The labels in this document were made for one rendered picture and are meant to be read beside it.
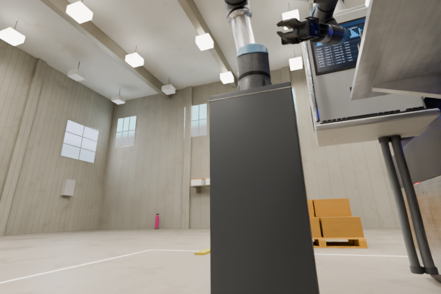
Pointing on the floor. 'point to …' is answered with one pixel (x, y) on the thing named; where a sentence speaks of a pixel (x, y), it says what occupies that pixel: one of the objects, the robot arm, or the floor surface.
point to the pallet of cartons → (335, 224)
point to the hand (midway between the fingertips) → (277, 29)
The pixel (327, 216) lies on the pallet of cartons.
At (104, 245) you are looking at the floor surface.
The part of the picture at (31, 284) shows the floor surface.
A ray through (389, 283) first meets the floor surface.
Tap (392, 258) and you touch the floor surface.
